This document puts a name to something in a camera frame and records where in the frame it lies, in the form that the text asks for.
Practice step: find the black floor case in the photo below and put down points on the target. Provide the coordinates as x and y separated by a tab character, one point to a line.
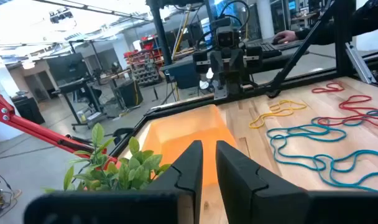
128	93

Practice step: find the black computer keyboard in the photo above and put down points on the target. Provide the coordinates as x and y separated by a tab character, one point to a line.
270	49

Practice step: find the white building column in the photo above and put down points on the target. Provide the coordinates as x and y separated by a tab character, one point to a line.
265	18
2	102

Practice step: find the person's hand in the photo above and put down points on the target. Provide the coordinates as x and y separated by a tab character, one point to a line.
283	36

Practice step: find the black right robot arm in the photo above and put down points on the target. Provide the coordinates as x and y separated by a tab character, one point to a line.
235	84

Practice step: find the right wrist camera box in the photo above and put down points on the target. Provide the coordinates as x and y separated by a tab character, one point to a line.
227	37

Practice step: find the green plant in white pot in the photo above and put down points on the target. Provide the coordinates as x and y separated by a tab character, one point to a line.
136	168

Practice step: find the silver aluminium extrusion bar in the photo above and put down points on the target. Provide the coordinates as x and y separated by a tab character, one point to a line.
360	65

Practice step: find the dark grey desk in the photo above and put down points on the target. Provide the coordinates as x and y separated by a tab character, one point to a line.
288	63

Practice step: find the person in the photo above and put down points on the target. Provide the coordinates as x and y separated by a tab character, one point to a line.
372	18

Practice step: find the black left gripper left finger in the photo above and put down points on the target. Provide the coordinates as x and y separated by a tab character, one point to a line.
114	207

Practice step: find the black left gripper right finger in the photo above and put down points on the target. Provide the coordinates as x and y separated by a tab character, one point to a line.
254	193

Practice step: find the dark blue storage box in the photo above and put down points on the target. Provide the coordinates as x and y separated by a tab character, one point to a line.
182	74

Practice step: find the red desk lamp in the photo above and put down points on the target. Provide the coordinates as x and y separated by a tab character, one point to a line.
36	129

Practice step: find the shelving with red bins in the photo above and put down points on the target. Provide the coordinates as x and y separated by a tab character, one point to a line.
145	68

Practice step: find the silver metal mounting bracket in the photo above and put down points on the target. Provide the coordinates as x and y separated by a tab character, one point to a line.
220	90

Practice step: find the yellow rubber band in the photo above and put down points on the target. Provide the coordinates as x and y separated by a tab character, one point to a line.
304	107

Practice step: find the red rubber band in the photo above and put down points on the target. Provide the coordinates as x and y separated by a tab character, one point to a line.
313	91
340	105

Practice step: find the black ceiling track light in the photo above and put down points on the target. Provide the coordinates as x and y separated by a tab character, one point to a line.
61	15

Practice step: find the black trash bin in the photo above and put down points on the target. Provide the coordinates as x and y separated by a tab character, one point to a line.
29	110

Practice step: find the orange translucent plastic bin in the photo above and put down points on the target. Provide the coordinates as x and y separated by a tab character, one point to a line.
189	130

